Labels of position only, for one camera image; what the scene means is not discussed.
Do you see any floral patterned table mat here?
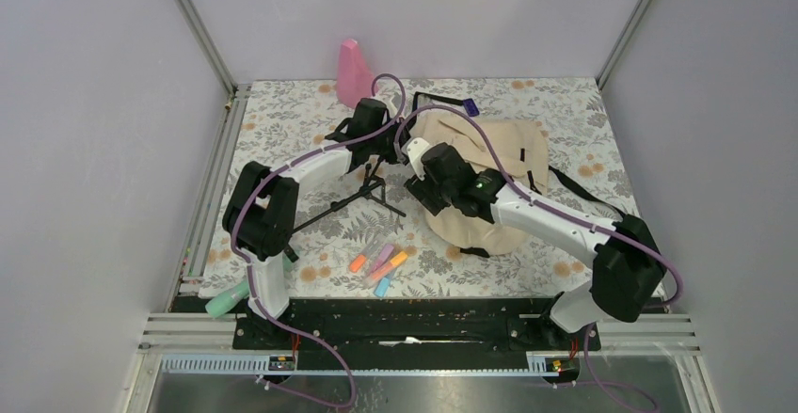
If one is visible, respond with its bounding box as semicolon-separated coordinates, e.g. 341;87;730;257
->
224;78;638;298

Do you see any purple eraser block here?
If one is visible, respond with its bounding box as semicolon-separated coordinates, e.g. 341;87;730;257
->
463;99;480;118

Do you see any mint green tube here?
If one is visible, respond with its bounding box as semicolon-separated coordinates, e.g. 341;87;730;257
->
205;254;299;320

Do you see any light blue highlighter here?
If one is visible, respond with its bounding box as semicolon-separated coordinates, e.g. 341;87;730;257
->
374;276;391;298

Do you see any pink highlighter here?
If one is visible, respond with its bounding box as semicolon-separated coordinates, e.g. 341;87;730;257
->
367;244;394;275

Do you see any pink cone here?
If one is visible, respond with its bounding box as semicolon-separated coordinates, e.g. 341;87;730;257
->
336;39;375;108

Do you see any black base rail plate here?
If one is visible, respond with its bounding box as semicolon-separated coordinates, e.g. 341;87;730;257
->
171;296;668;374

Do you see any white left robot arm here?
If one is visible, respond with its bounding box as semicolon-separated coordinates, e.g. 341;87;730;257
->
222;98;398;348

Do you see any orange yellow highlighter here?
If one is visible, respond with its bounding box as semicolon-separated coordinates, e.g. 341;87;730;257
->
365;251;408;287

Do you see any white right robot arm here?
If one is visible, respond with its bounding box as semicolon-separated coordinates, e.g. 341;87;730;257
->
402;138;665;349

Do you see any black folding tripod stand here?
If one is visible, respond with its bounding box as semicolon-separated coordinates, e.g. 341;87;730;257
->
294;157;407;234

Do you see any cream canvas backpack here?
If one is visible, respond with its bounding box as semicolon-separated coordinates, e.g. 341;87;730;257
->
407;90;628;260

